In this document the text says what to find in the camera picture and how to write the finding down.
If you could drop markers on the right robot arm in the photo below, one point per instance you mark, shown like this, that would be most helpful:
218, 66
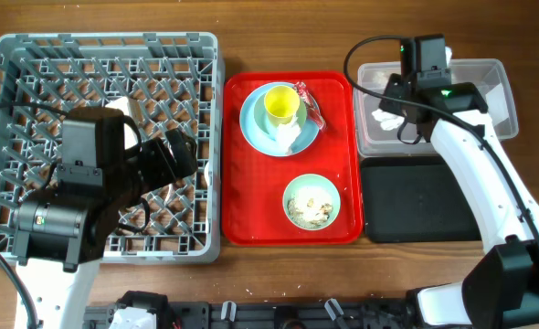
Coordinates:
502, 290

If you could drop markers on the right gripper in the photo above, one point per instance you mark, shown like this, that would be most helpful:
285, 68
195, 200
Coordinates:
394, 85

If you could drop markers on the light blue plate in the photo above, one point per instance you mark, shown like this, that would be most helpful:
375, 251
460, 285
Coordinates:
259, 140

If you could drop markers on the white tissue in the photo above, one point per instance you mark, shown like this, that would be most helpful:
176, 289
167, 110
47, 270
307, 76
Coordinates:
287, 133
387, 121

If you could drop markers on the black plastic bin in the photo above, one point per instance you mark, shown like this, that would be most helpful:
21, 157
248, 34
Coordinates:
414, 199

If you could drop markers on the mint green bowl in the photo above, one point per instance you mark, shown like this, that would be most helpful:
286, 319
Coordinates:
313, 180

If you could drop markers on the light blue small bowl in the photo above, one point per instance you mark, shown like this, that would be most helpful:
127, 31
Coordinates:
263, 122

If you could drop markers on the white plastic spoon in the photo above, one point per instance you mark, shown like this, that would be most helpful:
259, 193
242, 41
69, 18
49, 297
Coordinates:
207, 173

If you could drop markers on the red plastic tray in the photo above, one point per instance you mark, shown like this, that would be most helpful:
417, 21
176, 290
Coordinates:
253, 183

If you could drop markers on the yellow plastic cup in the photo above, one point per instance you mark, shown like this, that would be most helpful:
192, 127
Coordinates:
281, 104

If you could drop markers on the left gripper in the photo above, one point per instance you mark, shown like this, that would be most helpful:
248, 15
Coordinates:
164, 174

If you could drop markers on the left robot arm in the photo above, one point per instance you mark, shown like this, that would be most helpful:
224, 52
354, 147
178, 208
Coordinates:
61, 231

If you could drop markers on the grey dishwasher rack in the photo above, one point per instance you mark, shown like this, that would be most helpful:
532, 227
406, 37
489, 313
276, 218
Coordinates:
177, 78

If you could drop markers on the rice and peanut shell waste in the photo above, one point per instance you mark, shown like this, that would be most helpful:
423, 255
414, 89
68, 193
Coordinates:
310, 207

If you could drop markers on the clear plastic bin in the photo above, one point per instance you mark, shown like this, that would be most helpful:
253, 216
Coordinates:
488, 75

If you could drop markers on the red snack wrapper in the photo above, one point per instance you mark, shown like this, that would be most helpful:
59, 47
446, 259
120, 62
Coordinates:
313, 111

